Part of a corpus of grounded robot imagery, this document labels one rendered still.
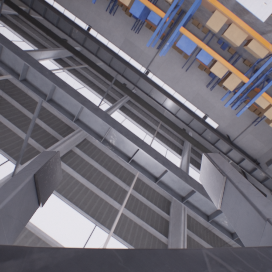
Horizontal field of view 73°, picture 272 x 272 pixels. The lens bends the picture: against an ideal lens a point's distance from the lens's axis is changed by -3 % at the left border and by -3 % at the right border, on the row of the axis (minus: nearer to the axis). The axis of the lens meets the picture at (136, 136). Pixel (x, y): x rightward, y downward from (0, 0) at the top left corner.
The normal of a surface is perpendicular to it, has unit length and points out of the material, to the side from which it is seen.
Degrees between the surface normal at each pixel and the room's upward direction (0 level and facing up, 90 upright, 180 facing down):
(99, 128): 90
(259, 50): 90
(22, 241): 174
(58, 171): 122
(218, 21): 90
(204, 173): 58
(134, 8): 90
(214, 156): 145
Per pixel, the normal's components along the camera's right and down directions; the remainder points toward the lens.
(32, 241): 0.57, -0.73
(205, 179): -1.00, -0.01
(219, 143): -0.26, 0.40
